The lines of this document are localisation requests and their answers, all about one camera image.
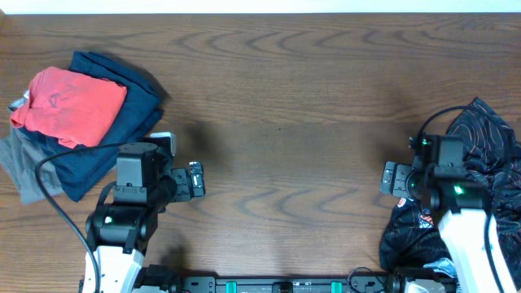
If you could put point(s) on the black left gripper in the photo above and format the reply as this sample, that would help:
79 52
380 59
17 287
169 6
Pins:
184 191

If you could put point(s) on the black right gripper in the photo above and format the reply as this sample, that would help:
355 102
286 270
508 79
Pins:
399 186

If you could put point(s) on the black orange patterned jersey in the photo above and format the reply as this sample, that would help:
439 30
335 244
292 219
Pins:
492 155

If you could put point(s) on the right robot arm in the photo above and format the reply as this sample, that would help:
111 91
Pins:
460 207

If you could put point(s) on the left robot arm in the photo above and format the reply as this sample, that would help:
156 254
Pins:
127 215

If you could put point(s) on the navy folded garment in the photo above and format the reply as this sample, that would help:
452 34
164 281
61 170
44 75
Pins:
80 168

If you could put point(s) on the orange folded shirt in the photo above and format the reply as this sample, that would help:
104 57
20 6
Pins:
72 107

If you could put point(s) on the grey folded garment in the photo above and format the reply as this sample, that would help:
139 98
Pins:
19 157

